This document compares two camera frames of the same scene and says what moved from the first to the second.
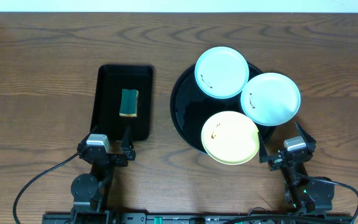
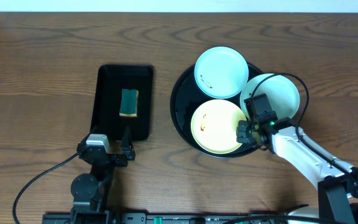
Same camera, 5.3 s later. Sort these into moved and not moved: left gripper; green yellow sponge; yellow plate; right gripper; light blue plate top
Moved: yellow plate; right gripper
Not moved: green yellow sponge; light blue plate top; left gripper
